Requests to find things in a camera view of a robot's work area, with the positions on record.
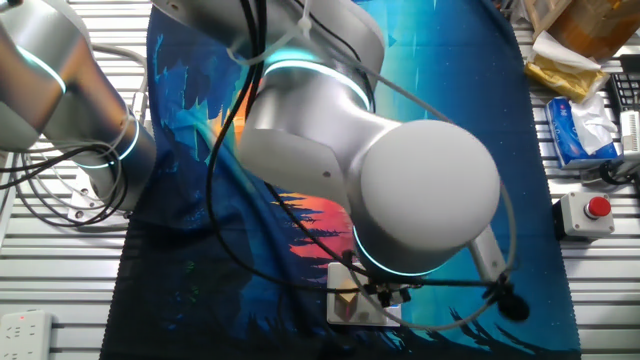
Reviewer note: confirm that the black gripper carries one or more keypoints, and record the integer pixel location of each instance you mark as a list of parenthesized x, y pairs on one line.
[(387, 291)]

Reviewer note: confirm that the small wooden block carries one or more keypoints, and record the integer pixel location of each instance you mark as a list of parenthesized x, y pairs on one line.
[(347, 303)]

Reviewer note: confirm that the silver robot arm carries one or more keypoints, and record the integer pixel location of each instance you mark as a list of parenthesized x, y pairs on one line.
[(310, 130)]

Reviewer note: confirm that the silver digital scale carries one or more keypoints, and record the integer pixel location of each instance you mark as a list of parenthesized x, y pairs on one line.
[(350, 285)]

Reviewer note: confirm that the printed sunset forest cloth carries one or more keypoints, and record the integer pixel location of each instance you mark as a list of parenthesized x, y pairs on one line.
[(210, 280)]

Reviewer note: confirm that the grey box red button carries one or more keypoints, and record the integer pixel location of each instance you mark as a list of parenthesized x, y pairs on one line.
[(585, 212)]

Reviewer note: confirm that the blue tissue pack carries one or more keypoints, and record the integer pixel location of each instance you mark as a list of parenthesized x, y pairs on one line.
[(570, 135)]

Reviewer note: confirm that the yellow paper bag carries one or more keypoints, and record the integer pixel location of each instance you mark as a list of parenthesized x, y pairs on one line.
[(565, 75)]

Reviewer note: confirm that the black keyboard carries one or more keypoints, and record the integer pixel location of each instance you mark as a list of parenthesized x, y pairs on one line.
[(625, 92)]

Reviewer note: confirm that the cardboard box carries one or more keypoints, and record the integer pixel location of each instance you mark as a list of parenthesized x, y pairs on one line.
[(590, 22)]

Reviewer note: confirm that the white power strip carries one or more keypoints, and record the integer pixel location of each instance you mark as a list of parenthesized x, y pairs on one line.
[(25, 335)]

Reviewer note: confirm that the wrist camera on silver bracket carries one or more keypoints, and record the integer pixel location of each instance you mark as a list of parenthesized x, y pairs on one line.
[(487, 255)]

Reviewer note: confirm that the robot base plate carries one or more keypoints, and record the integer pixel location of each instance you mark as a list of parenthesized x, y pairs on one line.
[(82, 202)]

